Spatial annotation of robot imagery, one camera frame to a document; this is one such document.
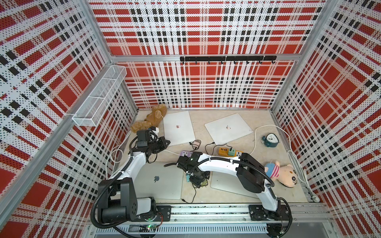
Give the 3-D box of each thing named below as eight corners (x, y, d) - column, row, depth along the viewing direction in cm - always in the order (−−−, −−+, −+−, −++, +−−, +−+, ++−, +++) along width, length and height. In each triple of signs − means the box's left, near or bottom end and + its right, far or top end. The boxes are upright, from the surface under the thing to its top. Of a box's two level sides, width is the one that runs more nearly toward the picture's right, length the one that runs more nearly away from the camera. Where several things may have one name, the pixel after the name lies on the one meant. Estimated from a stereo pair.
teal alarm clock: (264, 147, 100) (266, 143, 96) (261, 136, 105) (263, 133, 102) (277, 147, 100) (280, 143, 96) (273, 136, 105) (275, 133, 102)
